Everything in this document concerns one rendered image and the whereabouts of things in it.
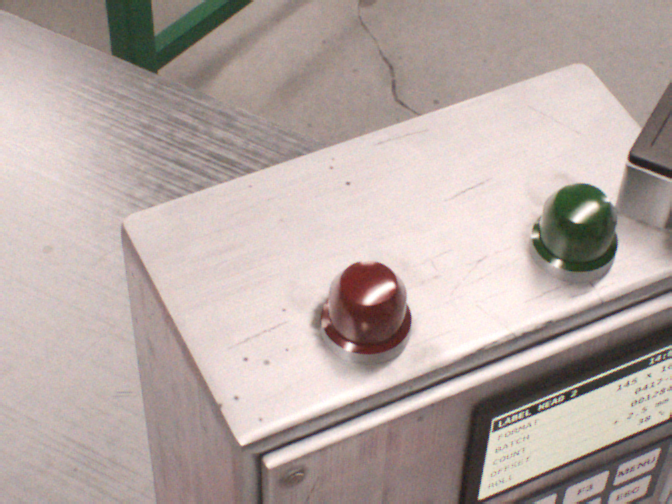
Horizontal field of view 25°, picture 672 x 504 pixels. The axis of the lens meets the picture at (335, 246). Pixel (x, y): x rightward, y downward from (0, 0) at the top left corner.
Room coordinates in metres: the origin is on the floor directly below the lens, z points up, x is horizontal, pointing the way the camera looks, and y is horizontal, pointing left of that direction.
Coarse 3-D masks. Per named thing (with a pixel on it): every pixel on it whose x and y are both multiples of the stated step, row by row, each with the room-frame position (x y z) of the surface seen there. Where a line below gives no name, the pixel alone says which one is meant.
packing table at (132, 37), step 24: (120, 0) 1.70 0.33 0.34; (144, 0) 1.72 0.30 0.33; (216, 0) 1.88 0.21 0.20; (240, 0) 1.90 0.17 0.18; (120, 24) 1.71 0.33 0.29; (144, 24) 1.72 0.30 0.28; (192, 24) 1.82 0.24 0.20; (216, 24) 1.85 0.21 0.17; (120, 48) 1.71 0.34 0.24; (144, 48) 1.72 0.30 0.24; (168, 48) 1.77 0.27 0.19
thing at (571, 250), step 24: (576, 192) 0.30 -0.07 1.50; (600, 192) 0.30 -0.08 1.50; (552, 216) 0.29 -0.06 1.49; (576, 216) 0.29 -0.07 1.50; (600, 216) 0.29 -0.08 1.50; (552, 240) 0.29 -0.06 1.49; (576, 240) 0.29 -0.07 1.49; (600, 240) 0.29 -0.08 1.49; (552, 264) 0.29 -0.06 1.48; (576, 264) 0.28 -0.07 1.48; (600, 264) 0.29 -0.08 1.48
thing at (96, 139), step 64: (0, 64) 1.05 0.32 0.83; (64, 64) 1.05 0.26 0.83; (128, 64) 1.05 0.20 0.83; (0, 128) 0.96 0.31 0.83; (64, 128) 0.97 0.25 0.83; (128, 128) 0.97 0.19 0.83; (192, 128) 0.97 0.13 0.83; (256, 128) 0.97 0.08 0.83; (0, 192) 0.88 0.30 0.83; (64, 192) 0.89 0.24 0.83; (128, 192) 0.89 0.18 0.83; (192, 192) 0.89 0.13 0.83; (0, 256) 0.81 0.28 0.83; (64, 256) 0.81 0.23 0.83; (0, 320) 0.74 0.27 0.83; (64, 320) 0.75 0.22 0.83; (128, 320) 0.75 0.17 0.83; (0, 384) 0.68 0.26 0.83; (64, 384) 0.68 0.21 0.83; (128, 384) 0.69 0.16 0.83; (0, 448) 0.62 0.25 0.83; (64, 448) 0.62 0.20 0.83; (128, 448) 0.63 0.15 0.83
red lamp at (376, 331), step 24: (360, 264) 0.27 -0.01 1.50; (336, 288) 0.26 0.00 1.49; (360, 288) 0.26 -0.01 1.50; (384, 288) 0.26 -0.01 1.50; (336, 312) 0.26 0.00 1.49; (360, 312) 0.25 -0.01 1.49; (384, 312) 0.26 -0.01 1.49; (408, 312) 0.27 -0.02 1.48; (336, 336) 0.26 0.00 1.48; (360, 336) 0.25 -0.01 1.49; (384, 336) 0.25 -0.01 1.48; (408, 336) 0.26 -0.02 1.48; (360, 360) 0.25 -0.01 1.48; (384, 360) 0.25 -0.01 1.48
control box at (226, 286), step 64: (576, 64) 0.38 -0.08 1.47; (384, 128) 0.35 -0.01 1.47; (448, 128) 0.35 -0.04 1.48; (512, 128) 0.35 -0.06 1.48; (576, 128) 0.35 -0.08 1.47; (640, 128) 0.35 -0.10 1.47; (256, 192) 0.31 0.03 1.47; (320, 192) 0.32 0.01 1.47; (384, 192) 0.32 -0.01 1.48; (448, 192) 0.32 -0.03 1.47; (512, 192) 0.32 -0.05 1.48; (128, 256) 0.29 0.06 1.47; (192, 256) 0.29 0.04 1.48; (256, 256) 0.29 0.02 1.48; (320, 256) 0.29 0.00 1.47; (384, 256) 0.29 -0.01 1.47; (448, 256) 0.29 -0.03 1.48; (512, 256) 0.29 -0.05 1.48; (640, 256) 0.29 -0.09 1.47; (192, 320) 0.26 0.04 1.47; (256, 320) 0.26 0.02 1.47; (320, 320) 0.27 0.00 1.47; (448, 320) 0.27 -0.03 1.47; (512, 320) 0.27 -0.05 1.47; (576, 320) 0.27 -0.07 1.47; (640, 320) 0.28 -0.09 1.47; (192, 384) 0.25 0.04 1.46; (256, 384) 0.24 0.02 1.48; (320, 384) 0.24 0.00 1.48; (384, 384) 0.24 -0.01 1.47; (448, 384) 0.25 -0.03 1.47; (512, 384) 0.25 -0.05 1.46; (192, 448) 0.25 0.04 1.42; (256, 448) 0.22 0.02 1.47; (320, 448) 0.23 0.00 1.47; (384, 448) 0.24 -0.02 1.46; (448, 448) 0.25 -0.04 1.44
